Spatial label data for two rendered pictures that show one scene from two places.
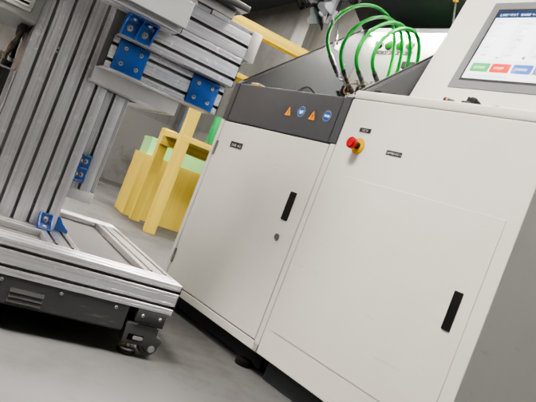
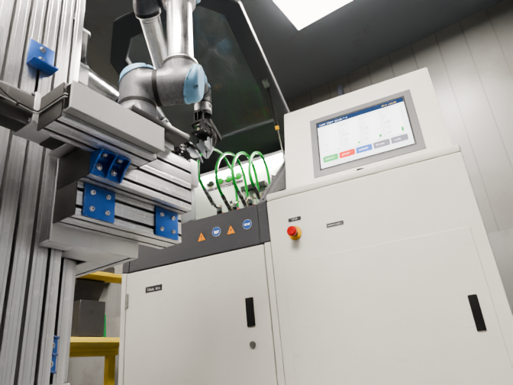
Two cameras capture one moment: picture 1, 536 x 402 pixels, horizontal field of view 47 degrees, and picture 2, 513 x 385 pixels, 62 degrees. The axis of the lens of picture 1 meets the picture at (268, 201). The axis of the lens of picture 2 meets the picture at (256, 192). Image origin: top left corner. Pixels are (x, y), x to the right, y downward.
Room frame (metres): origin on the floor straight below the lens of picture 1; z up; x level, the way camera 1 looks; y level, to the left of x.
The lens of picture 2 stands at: (0.65, 0.61, 0.34)
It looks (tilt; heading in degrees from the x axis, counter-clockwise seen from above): 23 degrees up; 332
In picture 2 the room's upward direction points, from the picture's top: 5 degrees counter-clockwise
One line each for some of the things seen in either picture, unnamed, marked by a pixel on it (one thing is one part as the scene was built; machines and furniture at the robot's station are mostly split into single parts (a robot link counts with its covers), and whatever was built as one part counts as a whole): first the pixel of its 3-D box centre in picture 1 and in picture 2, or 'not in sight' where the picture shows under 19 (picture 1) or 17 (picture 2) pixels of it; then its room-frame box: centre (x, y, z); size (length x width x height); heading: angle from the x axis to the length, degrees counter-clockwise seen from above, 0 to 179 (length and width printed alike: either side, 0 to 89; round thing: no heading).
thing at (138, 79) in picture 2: not in sight; (140, 88); (1.79, 0.39, 1.20); 0.13 x 0.12 x 0.14; 60
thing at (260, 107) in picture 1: (283, 112); (192, 241); (2.27, 0.06, 0.87); 0.62 x 0.04 x 0.16; 39
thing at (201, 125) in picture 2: not in sight; (203, 125); (2.13, 0.05, 1.34); 0.09 x 0.08 x 0.12; 129
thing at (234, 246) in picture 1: (238, 218); (193, 351); (2.26, 0.08, 0.44); 0.65 x 0.02 x 0.68; 39
